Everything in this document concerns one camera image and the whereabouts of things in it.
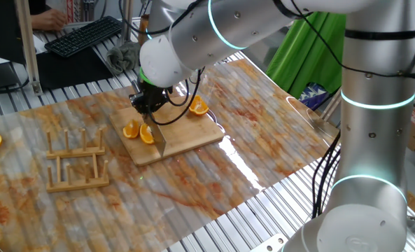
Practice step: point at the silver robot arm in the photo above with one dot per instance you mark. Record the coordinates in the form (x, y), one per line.
(375, 140)

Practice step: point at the marble pattern plastic mat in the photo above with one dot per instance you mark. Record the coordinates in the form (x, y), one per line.
(193, 196)

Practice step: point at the cut orange piece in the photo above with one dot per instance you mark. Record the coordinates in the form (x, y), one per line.
(198, 106)
(146, 134)
(131, 129)

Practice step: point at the green fabric curtain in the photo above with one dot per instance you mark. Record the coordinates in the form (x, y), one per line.
(308, 56)

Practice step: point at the black monitor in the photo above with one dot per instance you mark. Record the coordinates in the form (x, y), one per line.
(0, 28)

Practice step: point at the bare person hand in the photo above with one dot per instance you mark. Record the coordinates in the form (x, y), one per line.
(49, 19)

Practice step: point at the bamboo cutting board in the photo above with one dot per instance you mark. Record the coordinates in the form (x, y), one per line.
(193, 131)

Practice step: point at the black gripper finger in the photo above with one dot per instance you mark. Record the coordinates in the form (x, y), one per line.
(142, 112)
(153, 111)

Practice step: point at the blue patterned bag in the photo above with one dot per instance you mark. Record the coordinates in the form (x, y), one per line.
(314, 96)

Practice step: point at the wooden peg rack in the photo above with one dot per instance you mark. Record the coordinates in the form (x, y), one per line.
(74, 152)

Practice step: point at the black desk pad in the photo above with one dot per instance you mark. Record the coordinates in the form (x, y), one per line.
(70, 70)

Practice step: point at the white paper sheet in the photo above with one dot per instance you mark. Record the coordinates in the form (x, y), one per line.
(39, 43)

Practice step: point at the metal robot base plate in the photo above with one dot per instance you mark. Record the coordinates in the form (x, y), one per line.
(268, 245)

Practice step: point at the black computer keyboard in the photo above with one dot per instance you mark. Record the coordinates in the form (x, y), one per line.
(84, 35)

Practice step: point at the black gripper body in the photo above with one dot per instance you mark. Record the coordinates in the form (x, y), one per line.
(149, 98)

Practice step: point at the grey crumpled cloth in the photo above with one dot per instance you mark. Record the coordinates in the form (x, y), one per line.
(123, 57)

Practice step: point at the steel cleaver knife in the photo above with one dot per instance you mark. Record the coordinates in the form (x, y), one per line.
(160, 138)

